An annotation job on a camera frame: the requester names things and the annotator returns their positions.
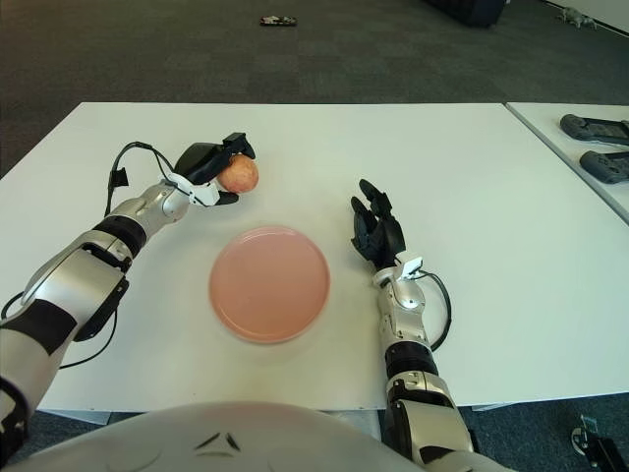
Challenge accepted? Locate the grey handheld controller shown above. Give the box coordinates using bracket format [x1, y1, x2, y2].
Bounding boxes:
[579, 149, 629, 184]
[559, 113, 629, 146]

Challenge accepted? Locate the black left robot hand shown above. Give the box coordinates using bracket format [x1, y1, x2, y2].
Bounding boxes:
[174, 131, 257, 207]

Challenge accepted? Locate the silver robot torso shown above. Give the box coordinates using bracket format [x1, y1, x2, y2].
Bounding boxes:
[0, 400, 419, 472]

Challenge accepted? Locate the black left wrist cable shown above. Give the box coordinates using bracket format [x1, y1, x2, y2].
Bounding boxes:
[103, 141, 179, 217]

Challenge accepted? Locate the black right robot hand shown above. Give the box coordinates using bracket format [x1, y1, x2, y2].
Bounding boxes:
[349, 178, 408, 269]

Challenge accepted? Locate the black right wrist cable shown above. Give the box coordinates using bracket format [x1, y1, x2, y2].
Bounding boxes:
[417, 268, 452, 353]

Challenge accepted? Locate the red yellow apple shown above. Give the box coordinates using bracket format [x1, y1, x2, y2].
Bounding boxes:
[216, 154, 260, 193]

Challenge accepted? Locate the large black floor object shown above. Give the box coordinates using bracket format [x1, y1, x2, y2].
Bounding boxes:
[425, 0, 507, 29]

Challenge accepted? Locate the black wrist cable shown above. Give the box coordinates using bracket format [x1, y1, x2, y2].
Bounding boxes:
[103, 141, 179, 217]
[417, 268, 452, 353]

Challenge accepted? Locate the pink round plate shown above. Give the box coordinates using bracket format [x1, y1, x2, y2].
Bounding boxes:
[208, 224, 331, 344]

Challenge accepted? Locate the small grey legged robot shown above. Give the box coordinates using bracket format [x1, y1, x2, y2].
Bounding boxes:
[554, 5, 599, 30]

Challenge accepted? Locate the black metal caster stand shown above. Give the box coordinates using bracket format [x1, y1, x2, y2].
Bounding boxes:
[570, 413, 629, 472]

